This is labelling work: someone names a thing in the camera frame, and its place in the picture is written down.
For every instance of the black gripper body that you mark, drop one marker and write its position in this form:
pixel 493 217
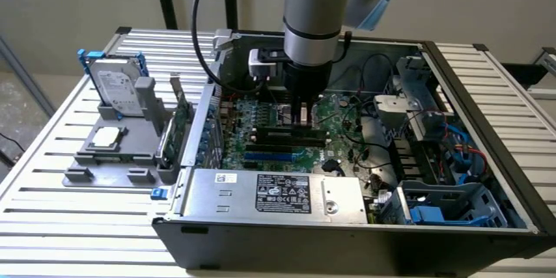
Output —
pixel 308 79

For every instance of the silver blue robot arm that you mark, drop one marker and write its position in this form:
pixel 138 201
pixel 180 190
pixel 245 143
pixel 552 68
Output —
pixel 310 14

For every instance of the black RAM slot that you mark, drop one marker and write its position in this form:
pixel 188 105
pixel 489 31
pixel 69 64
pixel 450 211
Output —
pixel 277 142

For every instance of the black expansion slot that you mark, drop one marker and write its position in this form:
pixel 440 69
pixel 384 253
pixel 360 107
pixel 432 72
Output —
pixel 269 148

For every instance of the blue expansion slot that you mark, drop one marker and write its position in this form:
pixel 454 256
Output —
pixel 266 157

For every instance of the silver CPU socket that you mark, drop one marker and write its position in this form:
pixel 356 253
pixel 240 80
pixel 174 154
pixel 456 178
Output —
pixel 286 115

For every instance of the green motherboard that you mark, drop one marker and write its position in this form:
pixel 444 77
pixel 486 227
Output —
pixel 260 112

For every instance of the tall metal disk bay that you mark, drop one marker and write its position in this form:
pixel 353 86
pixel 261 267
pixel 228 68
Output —
pixel 412 76

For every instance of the green graphics card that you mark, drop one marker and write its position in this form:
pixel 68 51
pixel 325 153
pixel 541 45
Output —
pixel 173 134

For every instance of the silver power supply unit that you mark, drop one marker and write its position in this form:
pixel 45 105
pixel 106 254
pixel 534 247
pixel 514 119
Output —
pixel 242 203

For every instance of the low metal disk bay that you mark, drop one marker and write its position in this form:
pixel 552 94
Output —
pixel 438 190

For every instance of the small blue plastic clip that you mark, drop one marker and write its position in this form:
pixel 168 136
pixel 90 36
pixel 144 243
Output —
pixel 158 193

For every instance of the black open PC case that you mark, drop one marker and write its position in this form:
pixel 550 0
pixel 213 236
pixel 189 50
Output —
pixel 304 248

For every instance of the blue disk bay latch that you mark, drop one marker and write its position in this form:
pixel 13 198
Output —
pixel 428 215

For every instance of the silver hard disk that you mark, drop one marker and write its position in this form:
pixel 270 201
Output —
pixel 114 86

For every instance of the silver CPU chip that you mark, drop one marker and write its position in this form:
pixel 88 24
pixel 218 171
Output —
pixel 105 137

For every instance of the grey parts rack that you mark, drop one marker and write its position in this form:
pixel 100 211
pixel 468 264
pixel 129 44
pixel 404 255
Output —
pixel 112 167

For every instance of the blue disk caddy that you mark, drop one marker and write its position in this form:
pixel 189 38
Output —
pixel 93 54

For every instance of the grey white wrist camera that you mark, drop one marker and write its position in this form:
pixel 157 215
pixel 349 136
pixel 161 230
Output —
pixel 260 67

